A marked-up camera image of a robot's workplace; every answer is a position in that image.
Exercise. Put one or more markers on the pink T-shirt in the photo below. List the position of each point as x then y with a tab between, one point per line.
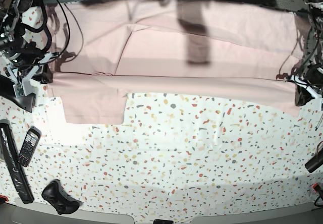
195	47

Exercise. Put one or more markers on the silver pen right edge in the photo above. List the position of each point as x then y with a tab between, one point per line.
319	123

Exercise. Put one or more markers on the terrazzo pattern table cloth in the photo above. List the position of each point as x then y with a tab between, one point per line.
175	156

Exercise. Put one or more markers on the small black object bottom edge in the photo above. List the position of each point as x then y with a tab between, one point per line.
162	221

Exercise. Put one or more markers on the black game controller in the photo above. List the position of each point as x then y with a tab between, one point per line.
58	198

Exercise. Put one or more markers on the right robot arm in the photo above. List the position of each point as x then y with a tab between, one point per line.
12	27

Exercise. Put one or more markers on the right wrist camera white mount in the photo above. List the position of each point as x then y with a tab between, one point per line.
23	87

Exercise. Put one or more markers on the small red black clip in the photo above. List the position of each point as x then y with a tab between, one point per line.
317	187

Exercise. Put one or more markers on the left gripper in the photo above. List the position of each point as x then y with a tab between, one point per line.
311	74

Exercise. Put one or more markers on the red object bottom left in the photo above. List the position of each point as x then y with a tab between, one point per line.
3	199

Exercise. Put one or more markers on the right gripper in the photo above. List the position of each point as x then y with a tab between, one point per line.
25	56

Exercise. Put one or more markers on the black handheld device left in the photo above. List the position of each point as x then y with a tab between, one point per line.
7	91

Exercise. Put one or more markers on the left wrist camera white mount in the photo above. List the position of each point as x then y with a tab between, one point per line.
317	97

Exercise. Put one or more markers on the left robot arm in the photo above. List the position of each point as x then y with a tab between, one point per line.
313	45

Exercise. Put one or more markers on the black cylindrical tool right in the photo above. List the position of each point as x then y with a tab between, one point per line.
315	162

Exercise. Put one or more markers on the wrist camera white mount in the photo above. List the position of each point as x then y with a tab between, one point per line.
317	97
23	87

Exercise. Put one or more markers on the black remote control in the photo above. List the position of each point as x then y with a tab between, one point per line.
29	145

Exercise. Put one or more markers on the long black bar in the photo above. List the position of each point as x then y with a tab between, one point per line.
16	172

